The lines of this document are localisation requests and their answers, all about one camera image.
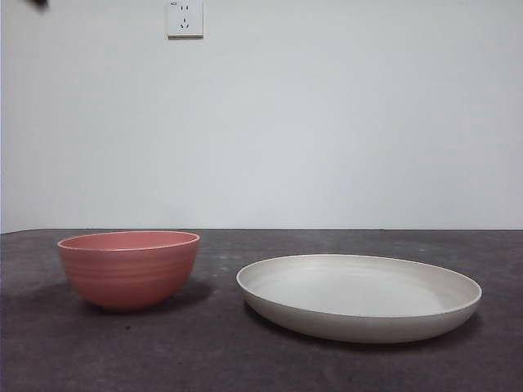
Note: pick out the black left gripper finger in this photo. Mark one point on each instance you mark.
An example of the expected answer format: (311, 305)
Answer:
(37, 1)

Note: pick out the red ribbed bowl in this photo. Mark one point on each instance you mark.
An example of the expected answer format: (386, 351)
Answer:
(126, 277)

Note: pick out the white round plate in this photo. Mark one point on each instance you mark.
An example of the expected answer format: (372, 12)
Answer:
(359, 302)

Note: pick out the white wall socket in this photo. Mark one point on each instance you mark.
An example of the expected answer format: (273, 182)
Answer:
(185, 20)

